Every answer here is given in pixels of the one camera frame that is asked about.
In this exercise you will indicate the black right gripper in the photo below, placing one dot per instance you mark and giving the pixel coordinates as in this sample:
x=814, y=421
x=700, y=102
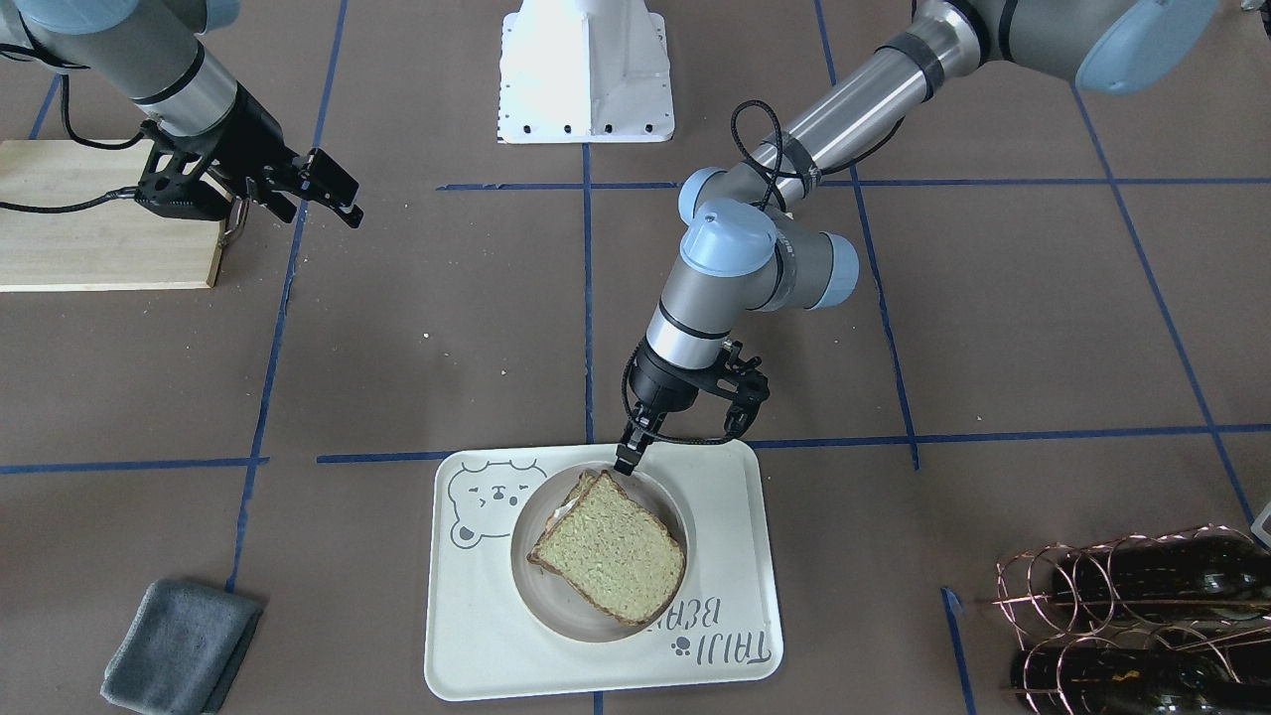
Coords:
x=249, y=134

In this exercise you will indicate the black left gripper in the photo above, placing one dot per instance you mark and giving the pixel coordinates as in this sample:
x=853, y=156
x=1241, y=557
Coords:
x=662, y=380

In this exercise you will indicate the bread slice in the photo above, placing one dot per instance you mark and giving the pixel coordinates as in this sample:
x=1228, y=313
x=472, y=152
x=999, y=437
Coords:
x=614, y=553
x=583, y=484

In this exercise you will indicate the white round plate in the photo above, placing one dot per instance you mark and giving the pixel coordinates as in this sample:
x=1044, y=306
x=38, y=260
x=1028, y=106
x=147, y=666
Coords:
x=546, y=596

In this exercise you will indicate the cream bear serving tray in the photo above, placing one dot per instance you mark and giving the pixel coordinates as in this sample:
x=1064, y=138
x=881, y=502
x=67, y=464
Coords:
x=481, y=642

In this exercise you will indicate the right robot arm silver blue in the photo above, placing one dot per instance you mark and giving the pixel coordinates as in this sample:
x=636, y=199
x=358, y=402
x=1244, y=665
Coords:
x=152, y=52

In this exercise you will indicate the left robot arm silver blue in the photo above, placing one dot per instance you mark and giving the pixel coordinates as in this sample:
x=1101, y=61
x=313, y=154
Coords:
x=742, y=251

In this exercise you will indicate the wooden cutting board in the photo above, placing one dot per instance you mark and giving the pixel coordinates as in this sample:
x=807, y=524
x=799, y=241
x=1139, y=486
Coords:
x=117, y=246

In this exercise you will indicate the grey folded cloth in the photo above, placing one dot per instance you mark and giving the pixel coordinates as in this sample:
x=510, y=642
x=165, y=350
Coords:
x=183, y=650

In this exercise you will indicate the green wine bottle front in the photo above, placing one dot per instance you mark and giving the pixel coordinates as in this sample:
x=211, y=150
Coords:
x=1096, y=680

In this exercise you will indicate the green wine bottle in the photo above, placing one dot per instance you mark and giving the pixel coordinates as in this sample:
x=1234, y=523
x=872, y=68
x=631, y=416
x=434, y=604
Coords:
x=1096, y=680
x=1210, y=577

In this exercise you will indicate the green wine bottle middle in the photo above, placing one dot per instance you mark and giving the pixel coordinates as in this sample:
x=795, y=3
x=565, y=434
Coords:
x=1210, y=577

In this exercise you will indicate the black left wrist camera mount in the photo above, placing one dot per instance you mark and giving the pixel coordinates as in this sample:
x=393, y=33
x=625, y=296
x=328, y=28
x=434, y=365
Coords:
x=741, y=382

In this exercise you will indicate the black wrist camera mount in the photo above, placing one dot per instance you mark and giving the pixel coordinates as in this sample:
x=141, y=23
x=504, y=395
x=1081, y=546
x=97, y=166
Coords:
x=172, y=185
x=741, y=382

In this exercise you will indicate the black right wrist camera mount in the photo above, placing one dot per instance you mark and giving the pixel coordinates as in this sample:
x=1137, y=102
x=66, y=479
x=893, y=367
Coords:
x=172, y=185

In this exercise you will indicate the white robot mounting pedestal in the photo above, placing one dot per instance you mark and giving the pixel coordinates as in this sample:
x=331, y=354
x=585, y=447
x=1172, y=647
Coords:
x=584, y=71

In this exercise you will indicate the copper wire bottle rack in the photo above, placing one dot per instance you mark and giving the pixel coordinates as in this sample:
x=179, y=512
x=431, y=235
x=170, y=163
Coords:
x=1175, y=623

